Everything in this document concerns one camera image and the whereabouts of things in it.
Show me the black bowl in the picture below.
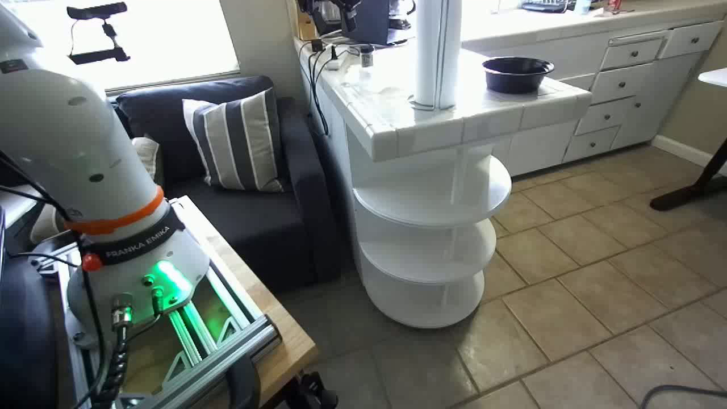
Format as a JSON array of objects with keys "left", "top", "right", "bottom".
[{"left": 483, "top": 57, "right": 554, "bottom": 93}]

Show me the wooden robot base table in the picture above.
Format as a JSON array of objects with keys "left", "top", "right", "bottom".
[{"left": 120, "top": 193, "right": 318, "bottom": 409}]

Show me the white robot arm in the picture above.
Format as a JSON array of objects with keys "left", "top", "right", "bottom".
[{"left": 0, "top": 8, "right": 209, "bottom": 342}]

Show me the white round corner shelf unit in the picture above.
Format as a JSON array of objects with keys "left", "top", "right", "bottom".
[{"left": 351, "top": 149, "right": 510, "bottom": 329}]

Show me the dark blue sofa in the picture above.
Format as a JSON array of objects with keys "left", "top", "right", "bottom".
[{"left": 113, "top": 75, "right": 342, "bottom": 290}]

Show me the striped grey white pillow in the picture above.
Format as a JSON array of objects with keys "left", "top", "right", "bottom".
[{"left": 181, "top": 90, "right": 282, "bottom": 193}]

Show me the small dark spice jar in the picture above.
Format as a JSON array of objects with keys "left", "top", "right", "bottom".
[{"left": 358, "top": 43, "right": 372, "bottom": 67}]

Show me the white paper towel roll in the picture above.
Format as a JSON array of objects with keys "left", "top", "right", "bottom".
[{"left": 414, "top": 0, "right": 460, "bottom": 109}]

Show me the white drawer cabinet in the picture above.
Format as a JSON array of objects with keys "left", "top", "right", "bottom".
[{"left": 466, "top": 20, "right": 721, "bottom": 174}]

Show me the black table leg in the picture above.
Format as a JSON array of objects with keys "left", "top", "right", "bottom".
[{"left": 649, "top": 138, "right": 727, "bottom": 212}]

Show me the black power cable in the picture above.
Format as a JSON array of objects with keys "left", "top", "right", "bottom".
[{"left": 302, "top": 31, "right": 358, "bottom": 138}]

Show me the green lit aluminium frame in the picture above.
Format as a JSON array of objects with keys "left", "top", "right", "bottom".
[{"left": 113, "top": 260, "right": 278, "bottom": 409}]

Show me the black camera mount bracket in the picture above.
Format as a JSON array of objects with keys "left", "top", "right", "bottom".
[{"left": 65, "top": 0, "right": 128, "bottom": 64}]

